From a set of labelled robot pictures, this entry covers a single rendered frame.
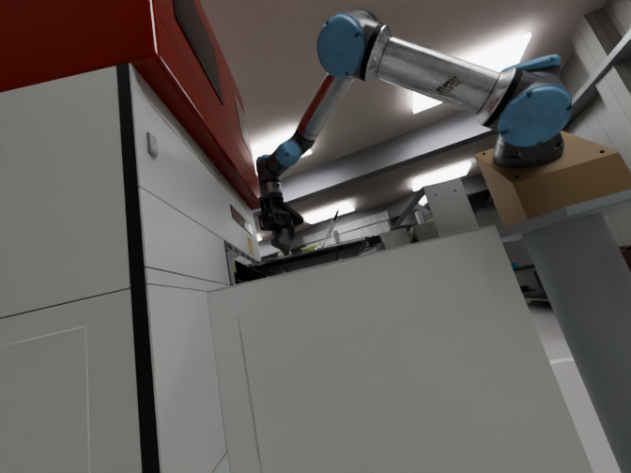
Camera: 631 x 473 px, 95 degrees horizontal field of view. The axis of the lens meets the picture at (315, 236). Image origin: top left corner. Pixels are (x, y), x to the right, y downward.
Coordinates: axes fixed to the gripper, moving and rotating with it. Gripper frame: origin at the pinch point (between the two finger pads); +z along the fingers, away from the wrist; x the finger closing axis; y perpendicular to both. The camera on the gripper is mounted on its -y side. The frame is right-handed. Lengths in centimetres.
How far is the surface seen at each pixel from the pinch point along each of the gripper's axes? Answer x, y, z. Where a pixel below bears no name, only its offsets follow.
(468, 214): 55, -3, 7
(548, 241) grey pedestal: 67, -15, 17
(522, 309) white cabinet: 58, 2, 29
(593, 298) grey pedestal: 70, -14, 32
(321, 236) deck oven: -246, -388, -117
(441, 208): 50, 0, 5
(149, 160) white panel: 18, 51, -10
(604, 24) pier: 193, -324, -189
